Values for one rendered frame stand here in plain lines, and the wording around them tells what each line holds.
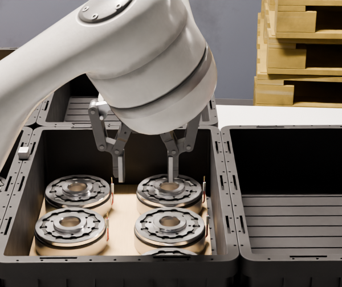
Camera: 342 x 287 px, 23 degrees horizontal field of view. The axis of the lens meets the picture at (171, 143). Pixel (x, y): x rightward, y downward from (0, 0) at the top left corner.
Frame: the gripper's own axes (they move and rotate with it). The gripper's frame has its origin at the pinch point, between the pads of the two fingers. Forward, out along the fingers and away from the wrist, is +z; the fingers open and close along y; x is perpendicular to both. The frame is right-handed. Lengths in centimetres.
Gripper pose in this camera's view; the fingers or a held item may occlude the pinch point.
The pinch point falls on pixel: (146, 169)
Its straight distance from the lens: 103.7
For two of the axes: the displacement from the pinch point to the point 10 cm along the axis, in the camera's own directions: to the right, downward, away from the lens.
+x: 0.1, -4.3, 9.0
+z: 0.0, 9.0, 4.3
